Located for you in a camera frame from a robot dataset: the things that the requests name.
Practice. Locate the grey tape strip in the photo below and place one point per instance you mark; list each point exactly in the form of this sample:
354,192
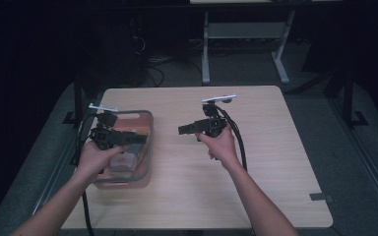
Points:
321,197

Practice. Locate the person's right hand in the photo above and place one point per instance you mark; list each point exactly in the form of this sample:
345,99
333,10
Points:
223,147

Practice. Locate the black frame post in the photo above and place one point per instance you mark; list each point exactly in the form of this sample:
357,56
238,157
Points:
347,95
77,98

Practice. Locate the pink basin with grey rim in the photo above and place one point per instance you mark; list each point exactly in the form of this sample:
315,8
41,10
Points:
144,170

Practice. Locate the metal floor rail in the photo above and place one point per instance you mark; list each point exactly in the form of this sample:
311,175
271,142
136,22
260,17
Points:
62,157
367,160

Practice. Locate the white metal desk frame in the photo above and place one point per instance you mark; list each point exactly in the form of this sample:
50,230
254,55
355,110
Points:
242,30

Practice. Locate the person's left hand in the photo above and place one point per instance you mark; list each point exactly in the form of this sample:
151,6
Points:
95,160

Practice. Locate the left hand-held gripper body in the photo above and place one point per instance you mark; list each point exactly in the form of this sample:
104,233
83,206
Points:
106,136

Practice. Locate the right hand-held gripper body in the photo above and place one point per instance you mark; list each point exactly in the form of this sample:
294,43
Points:
211,123

